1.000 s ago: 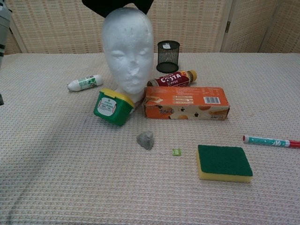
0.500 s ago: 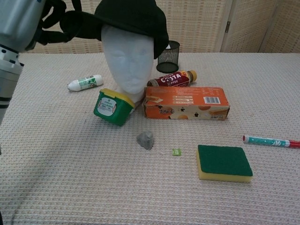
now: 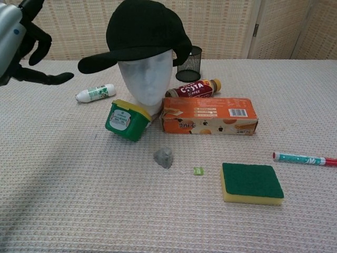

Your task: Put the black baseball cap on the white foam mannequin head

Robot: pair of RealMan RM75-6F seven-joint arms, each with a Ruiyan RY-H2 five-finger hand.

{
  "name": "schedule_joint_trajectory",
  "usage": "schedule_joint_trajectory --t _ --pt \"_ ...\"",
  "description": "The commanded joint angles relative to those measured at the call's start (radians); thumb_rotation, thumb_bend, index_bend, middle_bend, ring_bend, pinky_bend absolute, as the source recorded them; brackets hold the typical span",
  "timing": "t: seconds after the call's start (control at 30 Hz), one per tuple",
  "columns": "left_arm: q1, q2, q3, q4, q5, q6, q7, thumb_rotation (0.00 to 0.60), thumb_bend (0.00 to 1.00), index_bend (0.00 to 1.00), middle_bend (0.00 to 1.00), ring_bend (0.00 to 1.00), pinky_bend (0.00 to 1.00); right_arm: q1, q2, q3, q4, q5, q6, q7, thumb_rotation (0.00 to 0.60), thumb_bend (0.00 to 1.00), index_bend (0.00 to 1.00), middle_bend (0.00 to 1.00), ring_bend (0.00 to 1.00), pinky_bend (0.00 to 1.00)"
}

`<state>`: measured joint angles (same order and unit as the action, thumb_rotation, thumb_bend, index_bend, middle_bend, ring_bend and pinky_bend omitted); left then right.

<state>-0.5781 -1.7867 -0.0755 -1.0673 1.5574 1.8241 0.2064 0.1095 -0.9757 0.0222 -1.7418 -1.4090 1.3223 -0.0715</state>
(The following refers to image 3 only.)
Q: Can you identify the white woven tablecloth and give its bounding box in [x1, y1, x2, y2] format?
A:
[0, 58, 337, 253]

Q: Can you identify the green tub with yellow lid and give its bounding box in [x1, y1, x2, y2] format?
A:
[105, 99, 153, 142]

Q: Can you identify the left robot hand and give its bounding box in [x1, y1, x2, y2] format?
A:
[0, 0, 75, 87]

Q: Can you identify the black mesh pen holder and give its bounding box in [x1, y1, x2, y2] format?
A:
[175, 45, 203, 82]

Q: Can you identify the grey crumpled lump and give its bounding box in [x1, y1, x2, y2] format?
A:
[153, 147, 174, 170]

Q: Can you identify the woven folding screen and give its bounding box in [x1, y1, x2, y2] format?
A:
[0, 0, 337, 61]

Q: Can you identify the green yellow sponge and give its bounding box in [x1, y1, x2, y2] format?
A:
[220, 162, 285, 206]

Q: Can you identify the white foam mannequin head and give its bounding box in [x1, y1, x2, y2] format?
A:
[117, 50, 175, 129]

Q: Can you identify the orange biscuit box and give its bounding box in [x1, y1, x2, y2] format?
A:
[161, 96, 259, 137]

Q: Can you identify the black baseball cap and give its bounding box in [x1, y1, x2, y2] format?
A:
[77, 0, 193, 75]

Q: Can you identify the small white green-label bottle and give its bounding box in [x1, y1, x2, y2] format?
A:
[75, 83, 117, 104]

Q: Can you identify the Costa coffee bottle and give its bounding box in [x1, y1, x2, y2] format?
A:
[165, 78, 222, 99]

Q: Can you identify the red white marker pen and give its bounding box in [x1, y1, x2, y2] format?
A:
[272, 151, 337, 168]

